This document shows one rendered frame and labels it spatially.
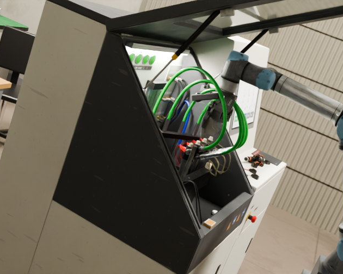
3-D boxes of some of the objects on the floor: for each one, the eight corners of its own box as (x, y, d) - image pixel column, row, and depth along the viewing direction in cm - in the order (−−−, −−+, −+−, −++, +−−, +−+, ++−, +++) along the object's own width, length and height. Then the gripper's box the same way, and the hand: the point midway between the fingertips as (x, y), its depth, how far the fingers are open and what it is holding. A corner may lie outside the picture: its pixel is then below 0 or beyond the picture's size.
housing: (-2, 363, 208) (110, 17, 169) (-50, 327, 218) (47, -9, 178) (148, 255, 336) (232, 43, 296) (114, 235, 345) (191, 26, 305)
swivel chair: (-7, 123, 458) (20, 26, 433) (44, 151, 439) (75, 50, 415) (-59, 130, 403) (-32, 19, 379) (-4, 162, 385) (29, 47, 361)
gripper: (233, 95, 186) (212, 147, 192) (240, 95, 195) (220, 144, 200) (213, 87, 189) (193, 137, 195) (220, 86, 197) (201, 135, 203)
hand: (201, 135), depth 198 cm, fingers closed
